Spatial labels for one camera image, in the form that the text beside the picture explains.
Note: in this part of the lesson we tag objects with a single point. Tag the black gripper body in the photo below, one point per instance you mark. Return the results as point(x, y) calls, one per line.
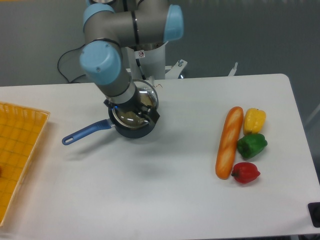
point(129, 101)

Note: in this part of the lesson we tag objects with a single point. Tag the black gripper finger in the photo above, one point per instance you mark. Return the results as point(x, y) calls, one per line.
point(150, 114)
point(142, 117)

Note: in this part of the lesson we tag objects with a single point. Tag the glass pot lid blue knob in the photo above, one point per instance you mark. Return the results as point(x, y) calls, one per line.
point(141, 84)

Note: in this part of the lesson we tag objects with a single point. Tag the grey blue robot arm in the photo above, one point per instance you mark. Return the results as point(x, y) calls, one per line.
point(109, 26)

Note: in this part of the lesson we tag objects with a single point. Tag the wrapped brown bread slice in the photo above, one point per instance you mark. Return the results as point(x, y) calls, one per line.
point(148, 97)

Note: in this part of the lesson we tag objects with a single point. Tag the dark blue saucepan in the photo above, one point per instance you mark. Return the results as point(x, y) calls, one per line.
point(107, 124)

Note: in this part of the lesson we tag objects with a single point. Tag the orange toy baguette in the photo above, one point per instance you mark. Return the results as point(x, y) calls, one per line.
point(228, 142)

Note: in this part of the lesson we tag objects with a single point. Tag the yellow toy bell pepper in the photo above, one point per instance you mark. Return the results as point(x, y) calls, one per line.
point(254, 121)

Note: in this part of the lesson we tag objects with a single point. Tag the green toy bell pepper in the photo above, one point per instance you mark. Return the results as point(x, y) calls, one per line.
point(251, 145)

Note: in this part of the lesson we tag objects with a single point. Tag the red toy bell pepper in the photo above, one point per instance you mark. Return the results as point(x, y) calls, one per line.
point(245, 172)

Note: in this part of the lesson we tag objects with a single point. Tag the orange plastic basket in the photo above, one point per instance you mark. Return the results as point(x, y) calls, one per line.
point(21, 128)

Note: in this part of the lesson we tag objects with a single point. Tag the black device at table edge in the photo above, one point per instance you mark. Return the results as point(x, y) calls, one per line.
point(314, 211)

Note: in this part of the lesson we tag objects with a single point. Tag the white table bracket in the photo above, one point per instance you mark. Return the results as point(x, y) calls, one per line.
point(233, 70)

